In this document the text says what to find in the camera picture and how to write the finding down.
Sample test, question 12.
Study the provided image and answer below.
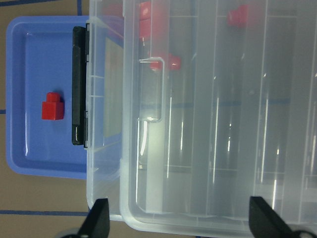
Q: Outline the red block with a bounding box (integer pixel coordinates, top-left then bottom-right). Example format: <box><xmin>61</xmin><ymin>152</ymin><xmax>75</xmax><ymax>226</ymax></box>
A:
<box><xmin>150</xmin><ymin>53</ymin><xmax>182</xmax><ymax>71</ymax></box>
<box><xmin>139</xmin><ymin>1</ymin><xmax>152</xmax><ymax>41</ymax></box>
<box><xmin>226</xmin><ymin>4</ymin><xmax>263</xmax><ymax>28</ymax></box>
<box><xmin>42</xmin><ymin>92</ymin><xmax>64</xmax><ymax>120</ymax></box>

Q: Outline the clear plastic box lid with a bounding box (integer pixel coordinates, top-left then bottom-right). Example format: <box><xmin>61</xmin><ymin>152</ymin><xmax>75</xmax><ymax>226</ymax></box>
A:
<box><xmin>119</xmin><ymin>0</ymin><xmax>317</xmax><ymax>236</ymax></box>

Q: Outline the black box latch handle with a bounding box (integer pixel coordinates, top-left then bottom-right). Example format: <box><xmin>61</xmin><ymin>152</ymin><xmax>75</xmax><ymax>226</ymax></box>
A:
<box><xmin>71</xmin><ymin>26</ymin><xmax>89</xmax><ymax>148</ymax></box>

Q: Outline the blue plastic tray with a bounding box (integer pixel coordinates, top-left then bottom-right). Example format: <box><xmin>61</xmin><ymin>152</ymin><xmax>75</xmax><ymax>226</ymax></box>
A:
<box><xmin>6</xmin><ymin>16</ymin><xmax>124</xmax><ymax>181</ymax></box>

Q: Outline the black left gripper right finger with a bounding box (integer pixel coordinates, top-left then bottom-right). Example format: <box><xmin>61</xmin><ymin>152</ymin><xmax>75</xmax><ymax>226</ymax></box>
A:
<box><xmin>249</xmin><ymin>196</ymin><xmax>306</xmax><ymax>238</ymax></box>

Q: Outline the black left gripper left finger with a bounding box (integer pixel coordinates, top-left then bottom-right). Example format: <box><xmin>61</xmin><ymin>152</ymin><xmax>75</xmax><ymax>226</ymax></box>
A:
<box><xmin>77</xmin><ymin>198</ymin><xmax>109</xmax><ymax>238</ymax></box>

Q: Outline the clear plastic storage box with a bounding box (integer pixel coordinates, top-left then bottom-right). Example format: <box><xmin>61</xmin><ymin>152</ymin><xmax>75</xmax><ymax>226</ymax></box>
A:
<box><xmin>85</xmin><ymin>0</ymin><xmax>317</xmax><ymax>238</ymax></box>

